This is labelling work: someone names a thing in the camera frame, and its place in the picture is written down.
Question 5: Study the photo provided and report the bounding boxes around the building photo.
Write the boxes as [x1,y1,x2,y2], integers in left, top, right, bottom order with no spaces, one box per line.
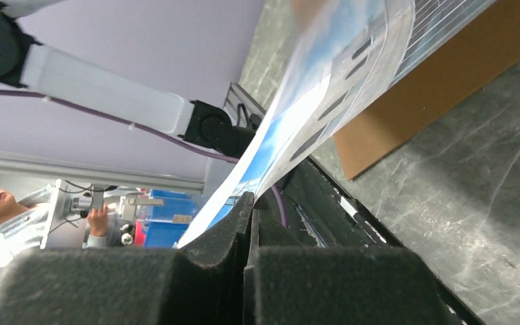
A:
[177,0,490,247]

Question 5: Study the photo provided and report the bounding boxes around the blue bin in background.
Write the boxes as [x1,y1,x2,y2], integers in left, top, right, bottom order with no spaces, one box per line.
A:
[135,190,198,248]

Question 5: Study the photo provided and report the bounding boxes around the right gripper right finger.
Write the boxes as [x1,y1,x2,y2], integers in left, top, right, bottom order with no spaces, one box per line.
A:
[243,210,460,324]

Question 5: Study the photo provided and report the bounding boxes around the person in background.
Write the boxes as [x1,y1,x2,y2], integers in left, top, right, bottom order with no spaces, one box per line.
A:
[0,172,110,297]

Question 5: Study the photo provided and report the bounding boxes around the brown fibreboard backing board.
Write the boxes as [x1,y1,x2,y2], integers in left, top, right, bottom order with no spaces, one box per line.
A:
[334,0,520,180]

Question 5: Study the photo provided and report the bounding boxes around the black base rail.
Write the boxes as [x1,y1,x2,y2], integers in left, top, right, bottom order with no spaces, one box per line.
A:
[259,160,481,324]

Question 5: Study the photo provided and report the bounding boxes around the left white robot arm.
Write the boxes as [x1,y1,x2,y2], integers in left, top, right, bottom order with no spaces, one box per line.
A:
[0,1,257,163]

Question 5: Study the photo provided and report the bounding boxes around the aluminium extrusion rail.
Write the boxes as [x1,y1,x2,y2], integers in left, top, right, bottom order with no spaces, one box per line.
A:
[222,83,266,127]

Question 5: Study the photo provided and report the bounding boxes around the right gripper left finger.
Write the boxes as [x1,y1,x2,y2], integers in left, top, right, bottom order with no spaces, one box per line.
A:
[0,192,255,324]

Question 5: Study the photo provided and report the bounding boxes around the background metal rig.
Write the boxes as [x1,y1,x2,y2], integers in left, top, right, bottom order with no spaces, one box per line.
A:
[40,179,164,249]

